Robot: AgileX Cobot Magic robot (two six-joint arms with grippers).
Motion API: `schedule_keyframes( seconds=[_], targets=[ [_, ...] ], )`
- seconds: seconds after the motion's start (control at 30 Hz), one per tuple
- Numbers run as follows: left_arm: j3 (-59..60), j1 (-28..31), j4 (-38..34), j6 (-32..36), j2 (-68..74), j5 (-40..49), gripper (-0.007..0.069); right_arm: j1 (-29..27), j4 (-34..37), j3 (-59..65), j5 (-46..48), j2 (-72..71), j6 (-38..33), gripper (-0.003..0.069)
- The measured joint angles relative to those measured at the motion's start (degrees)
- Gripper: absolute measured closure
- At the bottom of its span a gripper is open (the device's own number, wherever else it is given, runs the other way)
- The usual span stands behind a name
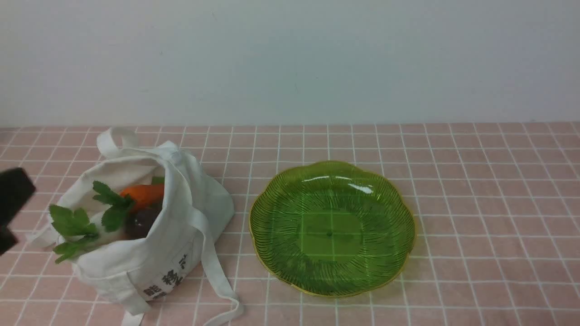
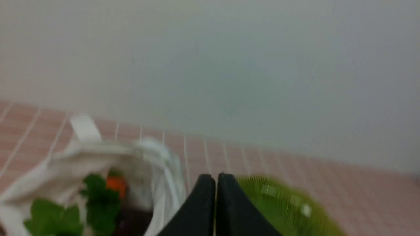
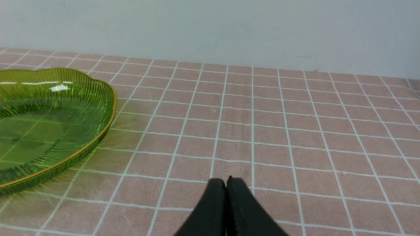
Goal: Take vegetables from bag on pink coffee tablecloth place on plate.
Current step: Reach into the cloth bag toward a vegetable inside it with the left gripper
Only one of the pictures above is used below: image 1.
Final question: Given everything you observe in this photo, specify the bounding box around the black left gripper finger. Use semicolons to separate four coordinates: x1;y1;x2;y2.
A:
0;168;37;228

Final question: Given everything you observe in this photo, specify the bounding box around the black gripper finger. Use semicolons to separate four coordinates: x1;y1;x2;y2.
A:
0;228;19;256

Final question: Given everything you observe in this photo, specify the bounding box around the white cloth tote bag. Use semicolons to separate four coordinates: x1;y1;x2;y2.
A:
29;127;244;326

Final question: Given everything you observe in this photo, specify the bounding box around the white radish with green leaves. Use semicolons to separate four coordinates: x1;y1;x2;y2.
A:
49;180;135;264

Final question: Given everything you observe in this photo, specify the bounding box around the dark purple eggplant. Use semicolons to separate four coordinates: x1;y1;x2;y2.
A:
125;206;161;240

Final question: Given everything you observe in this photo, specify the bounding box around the orange carrot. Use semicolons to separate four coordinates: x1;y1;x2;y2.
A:
120;183;165;212

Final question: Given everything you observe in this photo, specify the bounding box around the green translucent plastic plate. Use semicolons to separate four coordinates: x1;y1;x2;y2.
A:
248;161;417;298

